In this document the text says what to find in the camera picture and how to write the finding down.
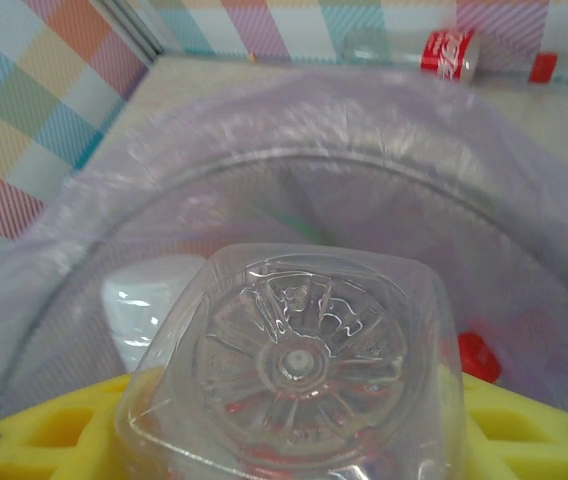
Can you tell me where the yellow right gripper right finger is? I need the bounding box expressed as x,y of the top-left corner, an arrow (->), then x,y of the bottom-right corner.
443,372 -> 568,480

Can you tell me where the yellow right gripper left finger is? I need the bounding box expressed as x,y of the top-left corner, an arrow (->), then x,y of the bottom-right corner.
0,368 -> 158,480

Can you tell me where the white plastic bottle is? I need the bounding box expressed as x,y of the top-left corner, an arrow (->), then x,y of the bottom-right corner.
101,255 -> 210,374

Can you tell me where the clear round plastic bin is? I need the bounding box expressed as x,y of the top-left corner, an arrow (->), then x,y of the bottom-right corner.
0,144 -> 568,431

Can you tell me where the clear plastic bag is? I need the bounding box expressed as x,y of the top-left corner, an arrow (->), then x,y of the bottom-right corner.
0,67 -> 568,436

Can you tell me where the clear bottle red label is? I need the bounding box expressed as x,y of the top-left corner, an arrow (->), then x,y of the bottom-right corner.
341,27 -> 560,86

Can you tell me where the red bottle cap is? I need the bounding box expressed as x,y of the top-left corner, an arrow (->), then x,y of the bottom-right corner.
456,330 -> 503,386

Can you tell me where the aluminium frame post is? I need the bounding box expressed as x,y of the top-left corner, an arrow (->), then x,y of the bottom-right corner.
88,0 -> 165,57

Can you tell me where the clear square plastic bottle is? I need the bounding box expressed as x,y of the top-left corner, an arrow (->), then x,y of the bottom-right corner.
113,243 -> 468,480

